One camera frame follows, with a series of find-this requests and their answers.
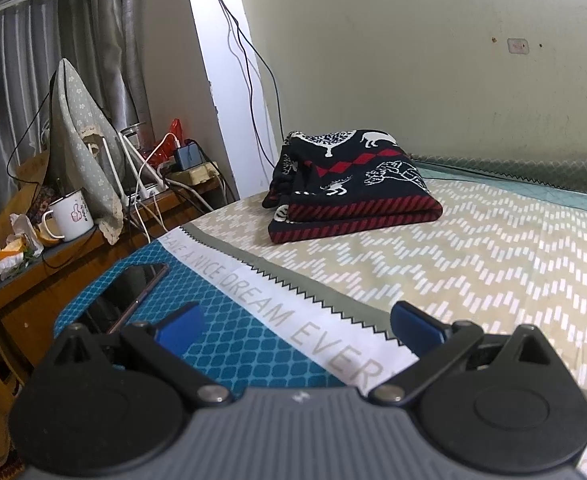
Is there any white router with antennas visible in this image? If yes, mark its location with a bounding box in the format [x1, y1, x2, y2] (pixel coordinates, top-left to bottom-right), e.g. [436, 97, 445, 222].
[99, 132, 170, 207]

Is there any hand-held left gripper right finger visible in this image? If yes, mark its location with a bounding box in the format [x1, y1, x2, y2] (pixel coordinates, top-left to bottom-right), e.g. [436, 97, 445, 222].
[367, 300, 554, 406]

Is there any red plastic bag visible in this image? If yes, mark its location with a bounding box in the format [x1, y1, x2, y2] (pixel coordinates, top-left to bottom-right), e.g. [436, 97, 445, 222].
[150, 118, 195, 162]

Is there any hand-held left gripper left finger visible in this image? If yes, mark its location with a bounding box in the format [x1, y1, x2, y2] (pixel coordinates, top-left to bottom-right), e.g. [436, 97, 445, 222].
[48, 301, 234, 407]

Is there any wooden bedside table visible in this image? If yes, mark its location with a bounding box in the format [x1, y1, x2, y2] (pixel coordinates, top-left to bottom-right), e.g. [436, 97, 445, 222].
[0, 160, 226, 361]

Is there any beige zigzag bed sheet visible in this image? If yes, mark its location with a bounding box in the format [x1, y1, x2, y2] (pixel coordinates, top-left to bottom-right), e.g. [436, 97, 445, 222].
[53, 152, 587, 480]

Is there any black looping cable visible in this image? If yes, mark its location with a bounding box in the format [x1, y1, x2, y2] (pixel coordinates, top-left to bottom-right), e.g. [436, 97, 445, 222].
[5, 79, 58, 202]

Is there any dark blue charger block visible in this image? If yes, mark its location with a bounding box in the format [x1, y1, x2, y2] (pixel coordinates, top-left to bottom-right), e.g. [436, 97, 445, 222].
[173, 143, 202, 171]

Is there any white charging cable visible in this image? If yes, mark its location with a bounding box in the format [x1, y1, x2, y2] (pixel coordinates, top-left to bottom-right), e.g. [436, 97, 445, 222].
[137, 132, 182, 198]

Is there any black smartphone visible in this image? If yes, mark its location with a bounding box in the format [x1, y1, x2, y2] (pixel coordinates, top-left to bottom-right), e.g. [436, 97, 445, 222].
[80, 262, 170, 337]

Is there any navy patterned knit sweater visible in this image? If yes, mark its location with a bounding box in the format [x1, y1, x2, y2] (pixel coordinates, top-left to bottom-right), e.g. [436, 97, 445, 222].
[262, 129, 443, 245]

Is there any brown paper bag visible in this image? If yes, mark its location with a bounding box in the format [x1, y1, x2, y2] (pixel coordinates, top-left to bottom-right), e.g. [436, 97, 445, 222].
[0, 154, 50, 241]

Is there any clear glass jar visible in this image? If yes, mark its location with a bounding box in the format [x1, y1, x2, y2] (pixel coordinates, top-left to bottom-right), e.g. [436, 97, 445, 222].
[120, 120, 149, 155]

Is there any white enamel mug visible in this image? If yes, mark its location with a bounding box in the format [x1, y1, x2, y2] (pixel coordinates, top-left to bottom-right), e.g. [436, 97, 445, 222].
[40, 189, 97, 241]

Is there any grey floral cloth cover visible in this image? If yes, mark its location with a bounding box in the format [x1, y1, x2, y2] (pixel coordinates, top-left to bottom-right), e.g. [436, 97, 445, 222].
[47, 58, 127, 246]

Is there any grey curtain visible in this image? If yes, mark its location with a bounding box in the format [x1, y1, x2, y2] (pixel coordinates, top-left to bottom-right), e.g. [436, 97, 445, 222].
[0, 0, 150, 211]

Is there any orange peel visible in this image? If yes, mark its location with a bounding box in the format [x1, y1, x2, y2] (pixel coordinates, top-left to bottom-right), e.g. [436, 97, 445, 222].
[37, 225, 65, 248]
[0, 237, 27, 264]

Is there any thin dark wall cable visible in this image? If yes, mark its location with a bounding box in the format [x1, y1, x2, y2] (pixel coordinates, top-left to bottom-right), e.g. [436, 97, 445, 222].
[200, 0, 282, 163]
[212, 0, 270, 190]

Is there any beige power strip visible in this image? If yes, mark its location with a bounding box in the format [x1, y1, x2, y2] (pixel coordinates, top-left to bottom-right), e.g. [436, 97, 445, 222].
[165, 160, 222, 187]

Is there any crumpled white tissue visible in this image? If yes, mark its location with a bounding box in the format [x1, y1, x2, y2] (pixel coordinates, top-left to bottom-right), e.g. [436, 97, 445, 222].
[7, 212, 45, 257]

